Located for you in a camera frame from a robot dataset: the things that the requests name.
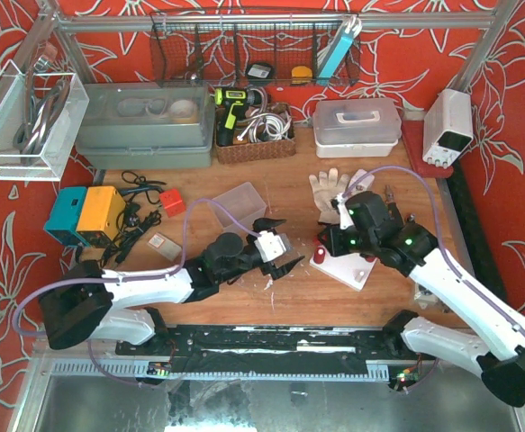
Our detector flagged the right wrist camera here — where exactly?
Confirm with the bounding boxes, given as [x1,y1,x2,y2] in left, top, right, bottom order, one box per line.
[332,193,354,230]

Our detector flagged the white peg base plate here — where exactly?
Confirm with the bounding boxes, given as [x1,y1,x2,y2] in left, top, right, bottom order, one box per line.
[310,249,376,292]

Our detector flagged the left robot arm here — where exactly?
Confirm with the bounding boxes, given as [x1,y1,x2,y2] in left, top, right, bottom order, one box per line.
[39,218,300,350]

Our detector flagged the white work glove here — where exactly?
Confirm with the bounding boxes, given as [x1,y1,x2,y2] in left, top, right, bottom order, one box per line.
[309,167,349,224]

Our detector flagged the wicker basket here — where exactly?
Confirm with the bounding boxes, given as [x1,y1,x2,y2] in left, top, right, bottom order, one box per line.
[213,125,296,164]

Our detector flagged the small card box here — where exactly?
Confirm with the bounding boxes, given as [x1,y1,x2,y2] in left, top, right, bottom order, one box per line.
[148,233,182,261]

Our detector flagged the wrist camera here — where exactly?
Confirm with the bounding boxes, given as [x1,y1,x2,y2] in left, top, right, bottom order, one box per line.
[254,230,292,263]
[332,193,354,230]

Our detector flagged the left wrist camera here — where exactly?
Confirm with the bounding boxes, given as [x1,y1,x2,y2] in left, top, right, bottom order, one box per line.
[254,230,292,263]

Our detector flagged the packaged part bag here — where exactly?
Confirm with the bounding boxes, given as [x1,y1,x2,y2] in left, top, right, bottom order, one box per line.
[413,285,448,311]

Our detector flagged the black round tape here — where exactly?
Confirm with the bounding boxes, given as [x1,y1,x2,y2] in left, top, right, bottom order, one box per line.
[245,62,275,86]

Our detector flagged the green cordless drill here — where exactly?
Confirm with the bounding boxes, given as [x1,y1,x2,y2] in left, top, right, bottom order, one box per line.
[214,87,262,147]

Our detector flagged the large red spring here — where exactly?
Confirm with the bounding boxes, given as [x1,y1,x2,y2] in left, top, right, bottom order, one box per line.
[312,247,327,266]

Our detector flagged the blue white book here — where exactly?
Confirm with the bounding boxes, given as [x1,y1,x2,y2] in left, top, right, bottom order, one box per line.
[316,15,363,86]

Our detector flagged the white power supply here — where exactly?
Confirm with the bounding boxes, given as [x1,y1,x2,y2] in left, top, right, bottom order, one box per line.
[422,88,473,169]

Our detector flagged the yellow tape measure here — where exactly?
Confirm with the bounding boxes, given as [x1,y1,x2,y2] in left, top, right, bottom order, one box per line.
[291,66,313,86]

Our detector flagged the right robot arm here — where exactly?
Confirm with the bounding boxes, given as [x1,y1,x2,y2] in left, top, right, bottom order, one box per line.
[319,191,525,408]

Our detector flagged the orange small block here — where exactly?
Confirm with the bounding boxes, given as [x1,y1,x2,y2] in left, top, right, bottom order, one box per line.
[158,188,186,218]

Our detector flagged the grey plastic storage box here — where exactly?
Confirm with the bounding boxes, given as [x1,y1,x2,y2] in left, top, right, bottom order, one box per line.
[75,83,215,170]

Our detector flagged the black wire basket shelf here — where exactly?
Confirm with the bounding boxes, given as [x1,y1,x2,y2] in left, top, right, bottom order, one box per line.
[150,7,360,86]

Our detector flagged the translucent parts bin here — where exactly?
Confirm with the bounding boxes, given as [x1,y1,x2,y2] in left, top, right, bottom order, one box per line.
[208,182,267,235]

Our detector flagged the white lidded container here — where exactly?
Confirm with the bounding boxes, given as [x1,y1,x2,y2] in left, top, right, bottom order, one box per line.
[312,98,402,158]

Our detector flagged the yellow and teal box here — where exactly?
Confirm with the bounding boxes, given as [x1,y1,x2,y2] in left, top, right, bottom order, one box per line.
[43,185,126,248]

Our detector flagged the red mat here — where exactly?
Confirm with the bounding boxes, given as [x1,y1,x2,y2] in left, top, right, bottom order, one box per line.
[402,120,454,179]

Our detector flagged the clear acrylic bin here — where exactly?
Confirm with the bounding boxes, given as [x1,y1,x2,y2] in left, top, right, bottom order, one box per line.
[0,61,89,182]

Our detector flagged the white plug adapter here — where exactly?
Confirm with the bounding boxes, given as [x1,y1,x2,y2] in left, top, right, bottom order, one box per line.
[348,169,375,192]

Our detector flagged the orange handled screwdriver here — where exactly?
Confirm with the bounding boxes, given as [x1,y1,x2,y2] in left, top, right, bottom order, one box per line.
[385,184,398,212]

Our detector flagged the black cable tangle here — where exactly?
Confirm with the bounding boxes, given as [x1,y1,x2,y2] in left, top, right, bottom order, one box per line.
[77,169,168,266]

